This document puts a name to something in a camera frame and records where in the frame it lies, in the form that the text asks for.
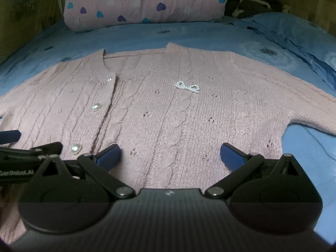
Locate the dark cloth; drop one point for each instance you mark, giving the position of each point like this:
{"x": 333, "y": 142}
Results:
{"x": 249, "y": 4}

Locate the pink heart-print quilt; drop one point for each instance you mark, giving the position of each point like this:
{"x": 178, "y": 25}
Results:
{"x": 141, "y": 1}

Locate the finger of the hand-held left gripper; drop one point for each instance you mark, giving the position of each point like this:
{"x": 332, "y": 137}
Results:
{"x": 39, "y": 150}
{"x": 10, "y": 136}

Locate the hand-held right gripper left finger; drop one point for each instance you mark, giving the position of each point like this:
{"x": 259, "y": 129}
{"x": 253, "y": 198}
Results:
{"x": 110, "y": 157}

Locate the blue flower-print bed sheet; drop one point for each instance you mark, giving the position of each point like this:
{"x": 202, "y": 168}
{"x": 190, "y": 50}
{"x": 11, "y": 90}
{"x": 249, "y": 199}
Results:
{"x": 131, "y": 36}

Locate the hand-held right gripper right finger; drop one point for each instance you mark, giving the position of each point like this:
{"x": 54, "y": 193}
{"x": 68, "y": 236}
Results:
{"x": 231, "y": 157}

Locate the pink towel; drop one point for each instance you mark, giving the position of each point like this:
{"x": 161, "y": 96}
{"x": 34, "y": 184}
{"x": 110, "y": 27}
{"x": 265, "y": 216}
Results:
{"x": 168, "y": 105}

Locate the blue pillow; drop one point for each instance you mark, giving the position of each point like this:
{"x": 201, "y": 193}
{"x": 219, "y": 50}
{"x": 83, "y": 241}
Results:
{"x": 296, "y": 39}

